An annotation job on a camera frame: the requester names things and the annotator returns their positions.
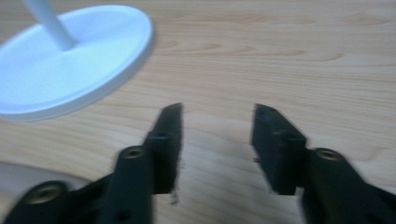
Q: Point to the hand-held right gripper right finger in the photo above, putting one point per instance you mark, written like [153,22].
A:
[280,155]

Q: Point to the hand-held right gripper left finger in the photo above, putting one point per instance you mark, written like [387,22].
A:
[162,155]

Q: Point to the white round lamp base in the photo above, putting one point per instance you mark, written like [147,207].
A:
[62,68]

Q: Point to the white round object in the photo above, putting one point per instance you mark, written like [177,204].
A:
[28,180]

